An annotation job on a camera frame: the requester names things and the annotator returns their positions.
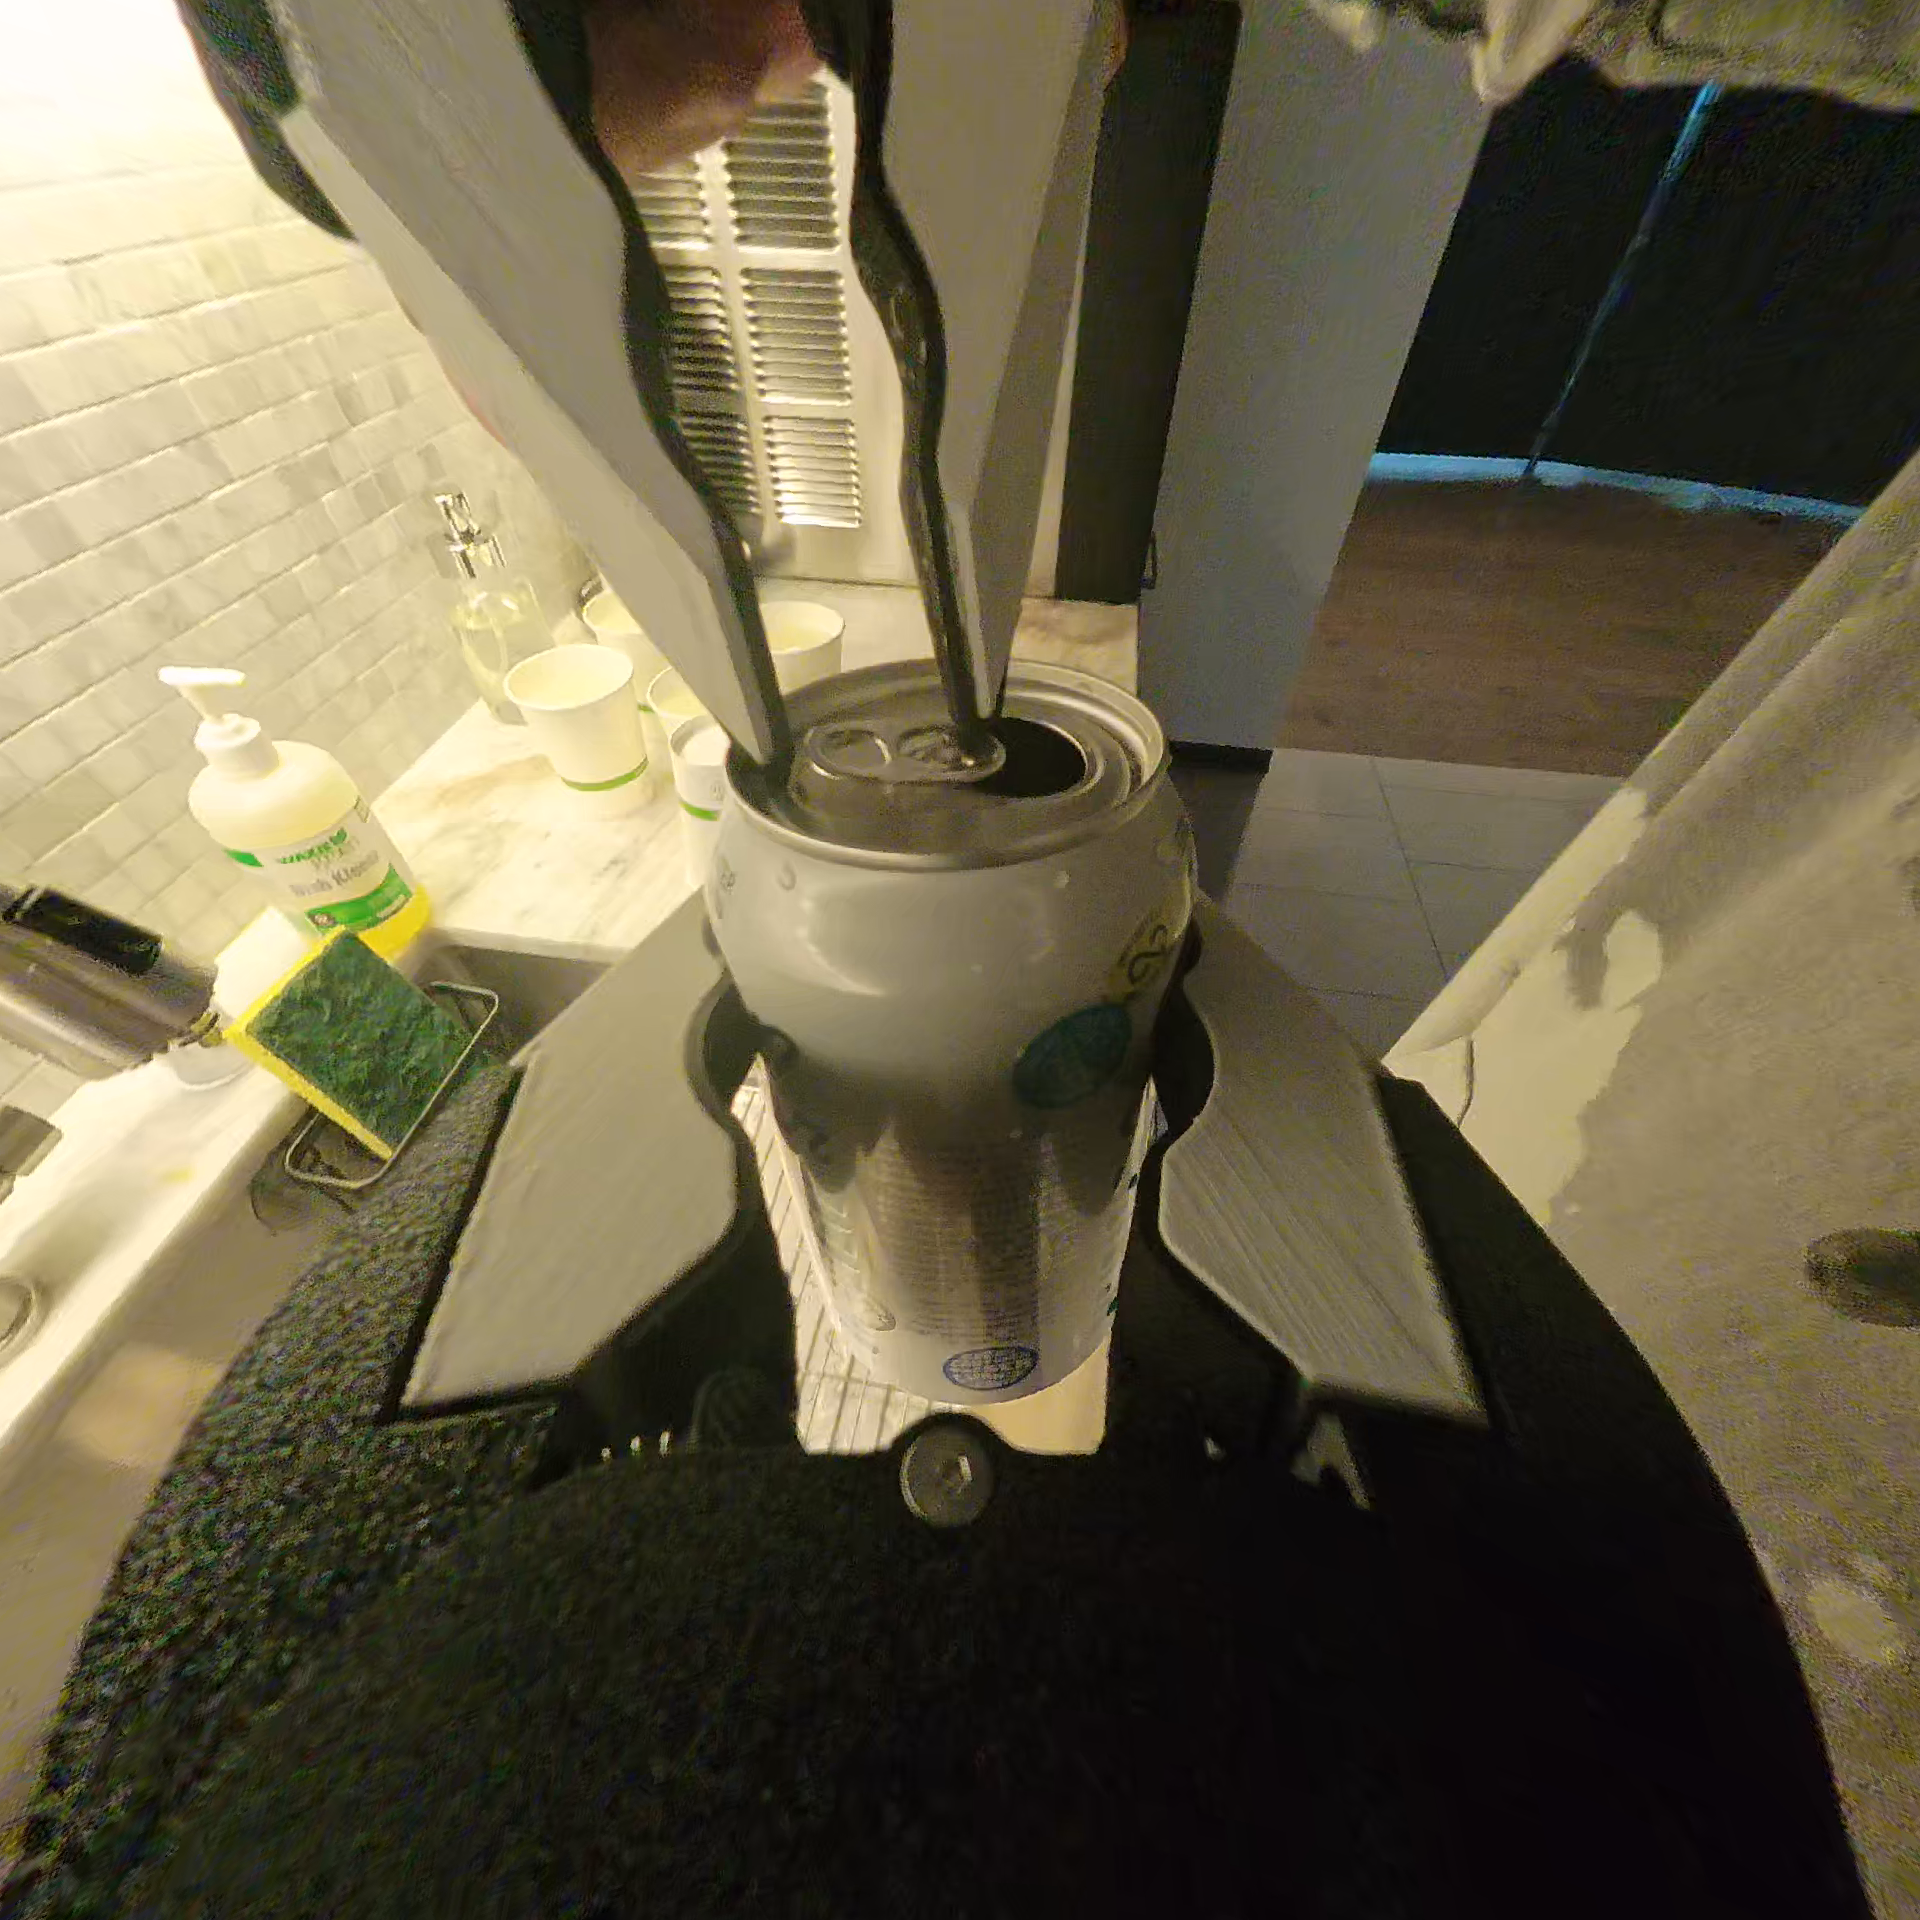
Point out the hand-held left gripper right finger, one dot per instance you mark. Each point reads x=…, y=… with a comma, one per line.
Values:
x=1290, y=1201

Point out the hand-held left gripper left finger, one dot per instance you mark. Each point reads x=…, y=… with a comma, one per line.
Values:
x=599, y=1201

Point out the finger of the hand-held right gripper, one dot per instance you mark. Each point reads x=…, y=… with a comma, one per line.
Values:
x=481, y=225
x=1003, y=225

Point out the silver beverage can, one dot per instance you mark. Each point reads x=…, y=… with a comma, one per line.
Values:
x=931, y=960

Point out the stack of paper cups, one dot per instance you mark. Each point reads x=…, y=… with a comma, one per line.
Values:
x=698, y=779

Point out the person's right forearm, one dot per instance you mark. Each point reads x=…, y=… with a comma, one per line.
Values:
x=1651, y=37

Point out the person's right hand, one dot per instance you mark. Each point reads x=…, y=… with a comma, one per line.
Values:
x=690, y=75

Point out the stainless steel vented appliance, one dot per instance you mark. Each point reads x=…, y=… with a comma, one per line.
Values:
x=779, y=345

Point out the yellow green sponge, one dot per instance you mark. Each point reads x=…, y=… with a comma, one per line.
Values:
x=359, y=1035

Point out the glass soap dispenser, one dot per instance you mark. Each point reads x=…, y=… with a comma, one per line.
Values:
x=487, y=629

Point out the white paper cup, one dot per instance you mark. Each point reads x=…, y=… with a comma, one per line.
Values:
x=808, y=653
x=608, y=617
x=672, y=703
x=585, y=750

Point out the person's pale patterned clothing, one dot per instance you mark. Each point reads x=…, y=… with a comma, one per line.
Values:
x=1723, y=1049

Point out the dish soap pump bottle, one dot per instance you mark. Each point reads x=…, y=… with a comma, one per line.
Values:
x=283, y=826

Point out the steel gooseneck faucet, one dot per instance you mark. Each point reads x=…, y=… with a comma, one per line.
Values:
x=90, y=990

